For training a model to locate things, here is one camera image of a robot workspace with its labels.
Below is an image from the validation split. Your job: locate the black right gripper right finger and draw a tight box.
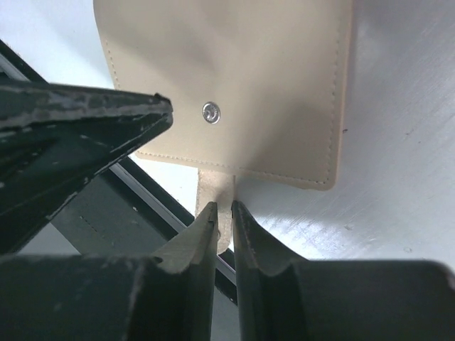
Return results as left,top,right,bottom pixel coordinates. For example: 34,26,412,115
232,201,454,340

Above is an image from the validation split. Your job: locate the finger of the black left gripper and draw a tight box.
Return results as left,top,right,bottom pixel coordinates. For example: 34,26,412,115
1,80,173,254

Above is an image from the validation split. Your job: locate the beige leather card holder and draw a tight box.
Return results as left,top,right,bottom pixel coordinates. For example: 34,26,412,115
93,1,353,252

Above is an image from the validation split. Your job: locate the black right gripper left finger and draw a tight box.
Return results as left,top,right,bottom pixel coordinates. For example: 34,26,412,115
1,202,218,340

